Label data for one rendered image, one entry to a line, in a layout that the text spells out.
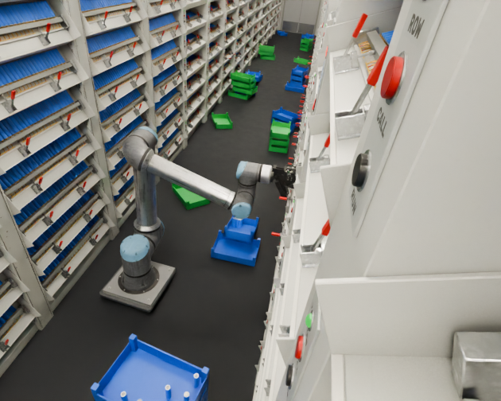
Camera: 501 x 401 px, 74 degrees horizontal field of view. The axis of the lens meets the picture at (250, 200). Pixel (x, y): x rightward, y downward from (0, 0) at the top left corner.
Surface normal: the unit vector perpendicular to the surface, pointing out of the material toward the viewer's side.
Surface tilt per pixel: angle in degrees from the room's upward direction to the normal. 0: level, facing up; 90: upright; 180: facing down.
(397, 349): 90
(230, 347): 0
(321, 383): 90
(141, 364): 0
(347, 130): 90
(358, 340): 90
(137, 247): 3
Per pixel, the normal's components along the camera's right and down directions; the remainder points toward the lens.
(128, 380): 0.10, -0.80
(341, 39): -0.19, 0.57
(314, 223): -0.26, -0.82
